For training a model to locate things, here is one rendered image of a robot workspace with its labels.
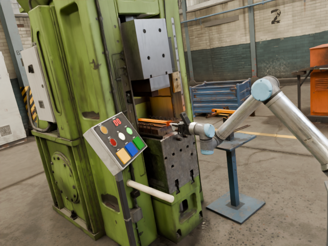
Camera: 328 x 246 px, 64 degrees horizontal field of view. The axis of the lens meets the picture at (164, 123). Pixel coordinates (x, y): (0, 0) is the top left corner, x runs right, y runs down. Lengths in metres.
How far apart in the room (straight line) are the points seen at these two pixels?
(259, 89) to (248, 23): 8.43
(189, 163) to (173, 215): 0.43
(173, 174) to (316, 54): 3.66
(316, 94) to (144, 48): 3.81
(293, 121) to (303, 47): 7.85
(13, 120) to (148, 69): 5.35
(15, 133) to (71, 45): 4.99
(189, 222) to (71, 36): 1.77
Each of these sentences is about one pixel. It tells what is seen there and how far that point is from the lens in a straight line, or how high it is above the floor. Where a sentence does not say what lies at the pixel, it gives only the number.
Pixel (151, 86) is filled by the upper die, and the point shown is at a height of 1.31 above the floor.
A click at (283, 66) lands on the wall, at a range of 9.54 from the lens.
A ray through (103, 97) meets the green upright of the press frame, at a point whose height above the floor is 1.29.
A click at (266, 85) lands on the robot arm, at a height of 1.27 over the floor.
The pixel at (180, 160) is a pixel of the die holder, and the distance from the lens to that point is 2.11.
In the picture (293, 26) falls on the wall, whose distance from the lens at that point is 9.39.
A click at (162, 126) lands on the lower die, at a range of 2.00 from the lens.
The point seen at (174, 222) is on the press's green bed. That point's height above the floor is 0.21.
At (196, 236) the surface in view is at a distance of 2.42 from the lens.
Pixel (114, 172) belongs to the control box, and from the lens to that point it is 1.47.
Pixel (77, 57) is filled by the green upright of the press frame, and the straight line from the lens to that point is 2.15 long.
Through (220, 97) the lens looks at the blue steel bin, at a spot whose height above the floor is 0.44.
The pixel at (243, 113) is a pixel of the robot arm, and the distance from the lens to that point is 1.77.
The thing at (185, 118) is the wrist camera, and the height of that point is 1.05.
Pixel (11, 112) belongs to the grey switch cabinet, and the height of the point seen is 0.74.
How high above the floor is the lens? 1.51
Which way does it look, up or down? 15 degrees down
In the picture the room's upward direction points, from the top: 9 degrees counter-clockwise
